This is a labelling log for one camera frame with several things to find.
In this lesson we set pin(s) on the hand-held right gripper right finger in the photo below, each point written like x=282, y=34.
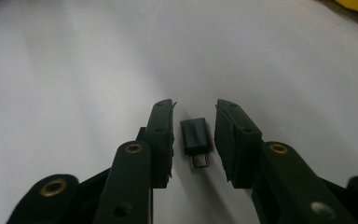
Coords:
x=279, y=180

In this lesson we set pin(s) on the small black usb adapter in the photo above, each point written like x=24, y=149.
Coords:
x=195, y=137

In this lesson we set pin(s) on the white work board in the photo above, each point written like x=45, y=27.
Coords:
x=74, y=62

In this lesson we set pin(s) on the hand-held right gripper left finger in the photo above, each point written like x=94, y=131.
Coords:
x=130, y=180

